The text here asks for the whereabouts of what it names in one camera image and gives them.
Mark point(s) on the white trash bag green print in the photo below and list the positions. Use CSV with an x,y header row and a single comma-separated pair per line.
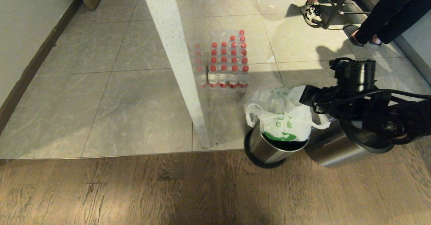
x,y
286,122

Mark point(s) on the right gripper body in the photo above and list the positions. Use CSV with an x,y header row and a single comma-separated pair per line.
x,y
320,98

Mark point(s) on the metal stool frame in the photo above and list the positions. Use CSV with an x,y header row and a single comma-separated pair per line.
x,y
340,2

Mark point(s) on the white speckled table leg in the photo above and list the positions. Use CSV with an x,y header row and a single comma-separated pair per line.
x,y
175,50

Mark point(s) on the brown baseboard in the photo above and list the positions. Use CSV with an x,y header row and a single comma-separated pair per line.
x,y
33,63

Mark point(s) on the white black sneaker foot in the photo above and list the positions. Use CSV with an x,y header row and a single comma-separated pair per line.
x,y
312,12

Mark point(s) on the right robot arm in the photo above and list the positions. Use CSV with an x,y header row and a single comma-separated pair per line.
x,y
397,120

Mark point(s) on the person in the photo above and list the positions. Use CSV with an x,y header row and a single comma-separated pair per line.
x,y
394,12

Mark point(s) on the shrink-wrapped water bottle pack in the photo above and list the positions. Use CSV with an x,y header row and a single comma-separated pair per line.
x,y
224,71

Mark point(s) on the small steel bin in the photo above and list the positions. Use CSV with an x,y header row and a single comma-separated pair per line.
x,y
262,149

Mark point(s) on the large steel bin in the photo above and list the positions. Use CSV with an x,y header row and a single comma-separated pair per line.
x,y
336,149

